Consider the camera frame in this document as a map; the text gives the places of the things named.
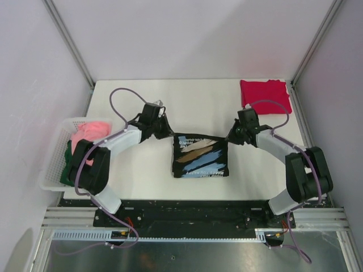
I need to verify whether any left aluminium frame post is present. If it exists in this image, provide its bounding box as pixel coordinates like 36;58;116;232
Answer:
42;0;95;87

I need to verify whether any green t-shirt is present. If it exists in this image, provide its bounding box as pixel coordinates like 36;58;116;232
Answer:
60;140;74;187

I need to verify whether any aluminium frame post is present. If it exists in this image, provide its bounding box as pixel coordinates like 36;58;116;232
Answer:
290;0;346;86
42;0;95;87

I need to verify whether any black t-shirt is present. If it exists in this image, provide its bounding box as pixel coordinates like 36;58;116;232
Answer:
171;133;229;179

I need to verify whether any white slotted cable duct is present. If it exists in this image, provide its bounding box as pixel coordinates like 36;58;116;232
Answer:
52;228;284;243

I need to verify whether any red t-shirt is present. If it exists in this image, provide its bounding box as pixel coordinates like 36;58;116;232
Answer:
240;79;292;114

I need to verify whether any right aluminium frame post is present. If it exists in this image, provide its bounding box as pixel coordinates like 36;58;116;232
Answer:
290;0;346;86

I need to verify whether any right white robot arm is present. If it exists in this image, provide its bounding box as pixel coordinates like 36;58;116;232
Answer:
227;108;334;227

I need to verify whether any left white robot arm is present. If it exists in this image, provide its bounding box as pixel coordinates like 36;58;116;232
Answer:
67;100;174;227

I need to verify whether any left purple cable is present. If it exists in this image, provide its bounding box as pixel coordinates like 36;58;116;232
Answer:
53;88;150;256

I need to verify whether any white plastic basket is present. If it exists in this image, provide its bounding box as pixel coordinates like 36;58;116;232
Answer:
38;117;112;192

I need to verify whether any pink t-shirt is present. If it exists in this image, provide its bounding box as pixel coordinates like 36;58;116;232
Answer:
65;121;112;167

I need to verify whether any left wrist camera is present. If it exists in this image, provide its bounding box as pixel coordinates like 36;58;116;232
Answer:
154;100;163;107

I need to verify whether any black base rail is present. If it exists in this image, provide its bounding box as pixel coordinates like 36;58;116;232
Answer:
58;198;297;239

